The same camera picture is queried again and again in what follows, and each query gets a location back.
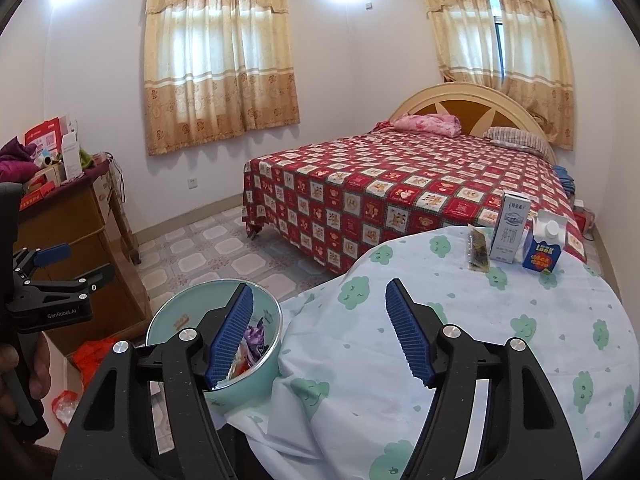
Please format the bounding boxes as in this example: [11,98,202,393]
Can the purple snack wrapper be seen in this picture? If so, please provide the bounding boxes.
[244,320,269,364]

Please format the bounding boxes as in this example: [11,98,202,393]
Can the mint green trash bin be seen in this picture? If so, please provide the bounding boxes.
[145,278,283,415]

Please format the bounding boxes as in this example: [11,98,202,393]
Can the person's left hand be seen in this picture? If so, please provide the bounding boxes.
[0,331,52,418]

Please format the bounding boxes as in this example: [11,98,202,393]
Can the brown wooden cabinet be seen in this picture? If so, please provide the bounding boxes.
[14,158,152,356]

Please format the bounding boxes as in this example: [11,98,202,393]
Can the red plastic bag on floor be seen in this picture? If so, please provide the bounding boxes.
[70,337,118,389]

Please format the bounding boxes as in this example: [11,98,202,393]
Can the light blue cloud tablecloth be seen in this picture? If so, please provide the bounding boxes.
[228,226,639,479]

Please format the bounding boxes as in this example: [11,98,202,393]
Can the purple clothes pile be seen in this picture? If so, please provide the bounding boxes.
[0,136,39,184]

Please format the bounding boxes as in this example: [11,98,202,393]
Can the dark small snack packet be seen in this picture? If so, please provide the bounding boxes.
[466,226,490,273]

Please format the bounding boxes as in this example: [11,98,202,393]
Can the white box on cabinet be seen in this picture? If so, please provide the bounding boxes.
[61,130,84,181]

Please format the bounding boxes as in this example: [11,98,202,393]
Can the red box on cabinet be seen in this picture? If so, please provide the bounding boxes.
[23,115,70,158]

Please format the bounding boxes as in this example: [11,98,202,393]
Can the tall grey milk carton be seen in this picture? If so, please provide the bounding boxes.
[489,192,532,263]

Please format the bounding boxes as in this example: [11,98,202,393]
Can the bed with red checkered cover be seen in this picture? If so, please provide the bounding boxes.
[243,129,586,274]

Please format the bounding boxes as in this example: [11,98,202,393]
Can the blue white milk carton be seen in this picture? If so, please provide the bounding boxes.
[522,209,567,273]

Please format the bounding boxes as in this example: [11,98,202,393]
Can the pink pillow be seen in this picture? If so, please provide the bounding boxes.
[392,114,462,138]

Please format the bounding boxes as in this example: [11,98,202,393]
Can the stack of blue clothes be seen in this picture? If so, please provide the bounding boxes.
[553,165,576,197]

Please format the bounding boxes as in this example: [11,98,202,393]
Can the striped pillow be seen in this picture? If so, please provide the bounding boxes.
[484,127,552,158]

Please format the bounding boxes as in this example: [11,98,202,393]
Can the cream wooden headboard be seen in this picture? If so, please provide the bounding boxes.
[388,82,551,148]

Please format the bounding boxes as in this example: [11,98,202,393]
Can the left beige curtain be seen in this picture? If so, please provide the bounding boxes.
[143,0,299,156]

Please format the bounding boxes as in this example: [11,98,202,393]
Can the beige curtain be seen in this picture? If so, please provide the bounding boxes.
[143,0,299,156]
[424,0,576,151]

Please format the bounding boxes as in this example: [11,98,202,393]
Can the right beige curtain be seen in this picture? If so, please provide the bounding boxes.
[424,0,576,151]

